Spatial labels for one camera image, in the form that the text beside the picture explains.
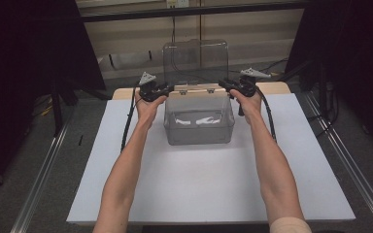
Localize clear grey plastic box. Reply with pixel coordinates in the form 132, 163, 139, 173
163, 90, 236, 147

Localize beige sleeve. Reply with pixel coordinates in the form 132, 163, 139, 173
269, 216, 314, 233

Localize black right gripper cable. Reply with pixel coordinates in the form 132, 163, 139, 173
255, 88, 278, 144

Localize person's right hand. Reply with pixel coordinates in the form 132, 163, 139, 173
229, 89, 263, 125

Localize black floor cables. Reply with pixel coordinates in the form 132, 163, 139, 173
306, 80, 340, 139

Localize yellow floor cable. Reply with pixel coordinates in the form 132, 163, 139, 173
39, 104, 53, 117

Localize white wall outlet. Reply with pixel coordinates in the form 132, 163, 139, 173
166, 0, 190, 9

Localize clear plastic box lid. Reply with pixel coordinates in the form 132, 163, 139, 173
162, 39, 230, 95

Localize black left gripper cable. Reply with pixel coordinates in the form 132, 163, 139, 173
119, 86, 138, 153

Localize black curtain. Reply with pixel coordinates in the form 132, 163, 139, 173
0, 0, 107, 200
284, 0, 373, 158

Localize black wall cable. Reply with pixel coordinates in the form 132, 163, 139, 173
169, 16, 289, 83

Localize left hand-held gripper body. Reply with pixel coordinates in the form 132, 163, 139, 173
138, 71, 163, 103

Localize black horizontal bar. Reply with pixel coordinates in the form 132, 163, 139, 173
81, 1, 307, 23

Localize black metal stand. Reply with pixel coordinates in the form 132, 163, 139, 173
49, 76, 80, 138

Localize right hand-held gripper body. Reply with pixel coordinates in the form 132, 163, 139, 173
231, 67, 272, 98

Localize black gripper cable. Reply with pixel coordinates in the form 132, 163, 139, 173
119, 86, 138, 153
255, 88, 278, 144

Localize person's left hand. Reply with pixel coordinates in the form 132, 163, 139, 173
135, 90, 169, 130

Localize white table sheet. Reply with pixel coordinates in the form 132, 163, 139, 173
66, 93, 356, 225

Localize metal floor rail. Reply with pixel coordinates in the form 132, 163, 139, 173
303, 91, 373, 233
10, 108, 76, 233

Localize wooden table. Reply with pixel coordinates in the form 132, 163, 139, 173
112, 82, 291, 101

